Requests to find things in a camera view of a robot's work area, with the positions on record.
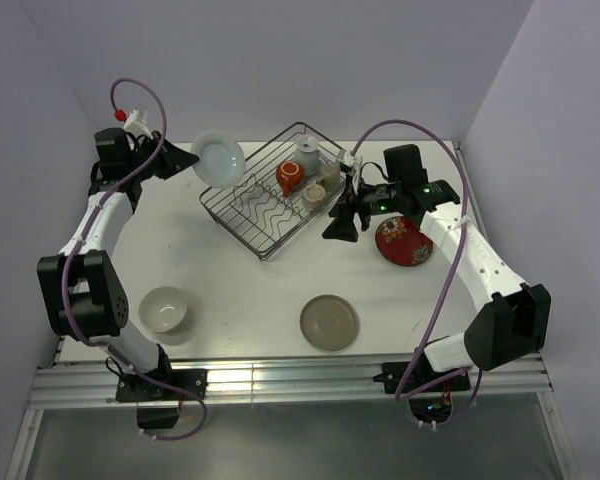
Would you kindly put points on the small brown speckled cup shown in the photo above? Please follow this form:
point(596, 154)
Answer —
point(313, 195)

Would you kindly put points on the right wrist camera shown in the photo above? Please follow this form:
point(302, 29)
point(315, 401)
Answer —
point(351, 165)

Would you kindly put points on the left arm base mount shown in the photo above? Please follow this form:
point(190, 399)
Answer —
point(157, 408)

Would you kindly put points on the grey stoneware saucer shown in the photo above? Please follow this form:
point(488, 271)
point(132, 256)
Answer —
point(329, 323)

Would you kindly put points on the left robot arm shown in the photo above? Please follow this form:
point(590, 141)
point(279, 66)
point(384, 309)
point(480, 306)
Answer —
point(82, 293)

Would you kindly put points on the aluminium extrusion rail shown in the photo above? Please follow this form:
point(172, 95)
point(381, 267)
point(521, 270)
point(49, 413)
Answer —
point(74, 385)

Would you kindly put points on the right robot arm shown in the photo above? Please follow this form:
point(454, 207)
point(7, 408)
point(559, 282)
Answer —
point(512, 316)

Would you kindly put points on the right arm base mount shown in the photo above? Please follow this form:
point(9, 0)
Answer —
point(426, 410)

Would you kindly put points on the small grey espresso cup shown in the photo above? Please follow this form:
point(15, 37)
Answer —
point(329, 177)

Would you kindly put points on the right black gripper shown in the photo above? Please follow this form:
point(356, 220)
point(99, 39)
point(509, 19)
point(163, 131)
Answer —
point(342, 227)

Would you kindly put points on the orange black patterned cup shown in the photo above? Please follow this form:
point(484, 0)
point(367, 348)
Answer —
point(289, 175)

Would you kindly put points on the dark wire dish rack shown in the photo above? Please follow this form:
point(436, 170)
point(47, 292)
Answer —
point(255, 211)

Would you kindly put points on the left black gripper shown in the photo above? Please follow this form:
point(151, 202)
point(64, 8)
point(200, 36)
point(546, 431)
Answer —
point(173, 160)

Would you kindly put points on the red floral plate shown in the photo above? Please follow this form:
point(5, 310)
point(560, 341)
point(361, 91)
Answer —
point(399, 241)

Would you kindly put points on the white ceramic bowl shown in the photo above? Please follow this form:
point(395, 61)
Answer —
point(163, 309)

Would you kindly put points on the light blue ceramic mug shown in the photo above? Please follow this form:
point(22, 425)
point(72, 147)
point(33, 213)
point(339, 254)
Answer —
point(307, 154)

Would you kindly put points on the light blue saucer plate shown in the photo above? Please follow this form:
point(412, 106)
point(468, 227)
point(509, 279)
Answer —
point(221, 162)

